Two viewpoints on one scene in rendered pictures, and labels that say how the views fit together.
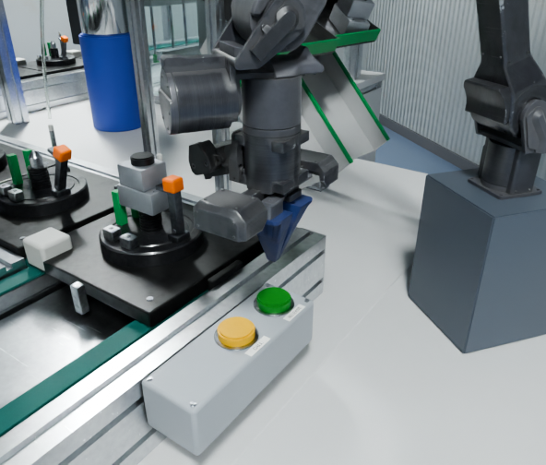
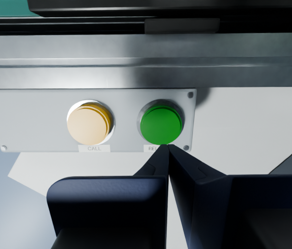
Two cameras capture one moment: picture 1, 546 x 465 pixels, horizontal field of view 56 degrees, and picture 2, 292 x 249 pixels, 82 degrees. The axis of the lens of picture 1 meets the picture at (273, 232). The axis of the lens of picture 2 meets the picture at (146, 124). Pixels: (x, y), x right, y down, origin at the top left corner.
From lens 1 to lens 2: 0.55 m
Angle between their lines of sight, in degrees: 75
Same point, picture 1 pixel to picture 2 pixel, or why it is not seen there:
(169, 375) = (5, 107)
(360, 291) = not seen: outside the picture
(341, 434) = (133, 166)
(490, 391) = not seen: hidden behind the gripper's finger
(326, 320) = (235, 105)
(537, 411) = not seen: hidden behind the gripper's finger
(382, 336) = (235, 149)
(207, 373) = (35, 133)
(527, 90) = not seen: outside the picture
